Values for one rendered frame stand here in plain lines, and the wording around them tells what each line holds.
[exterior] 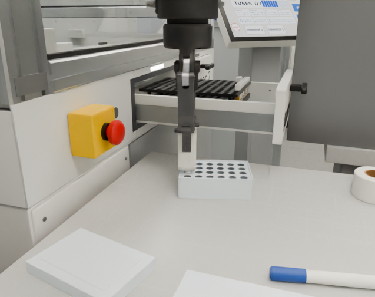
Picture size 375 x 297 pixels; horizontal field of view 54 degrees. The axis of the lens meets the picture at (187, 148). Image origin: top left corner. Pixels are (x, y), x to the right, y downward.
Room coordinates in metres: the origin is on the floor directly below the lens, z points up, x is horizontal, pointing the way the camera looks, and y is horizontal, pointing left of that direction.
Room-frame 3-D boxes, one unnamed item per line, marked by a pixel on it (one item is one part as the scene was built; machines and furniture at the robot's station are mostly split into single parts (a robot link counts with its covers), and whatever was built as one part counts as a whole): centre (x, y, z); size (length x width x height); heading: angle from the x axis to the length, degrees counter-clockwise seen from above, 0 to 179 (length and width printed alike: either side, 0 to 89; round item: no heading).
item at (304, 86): (0.79, -0.24, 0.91); 0.07 x 0.04 x 0.01; 162
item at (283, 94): (0.80, -0.22, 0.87); 0.29 x 0.02 x 0.11; 162
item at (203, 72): (1.19, -0.04, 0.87); 0.29 x 0.02 x 0.11; 162
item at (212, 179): (0.59, -0.05, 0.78); 0.12 x 0.08 x 0.04; 87
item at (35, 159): (1.08, 0.51, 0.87); 1.02 x 0.95 x 0.14; 162
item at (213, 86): (0.86, -0.03, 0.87); 0.22 x 0.18 x 0.06; 72
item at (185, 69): (0.55, 0.00, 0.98); 0.05 x 0.02 x 0.05; 177
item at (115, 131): (0.56, 0.12, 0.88); 0.04 x 0.03 x 0.04; 162
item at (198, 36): (0.59, 0.00, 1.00); 0.08 x 0.07 x 0.09; 177
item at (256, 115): (0.86, -0.02, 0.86); 0.40 x 0.26 x 0.06; 72
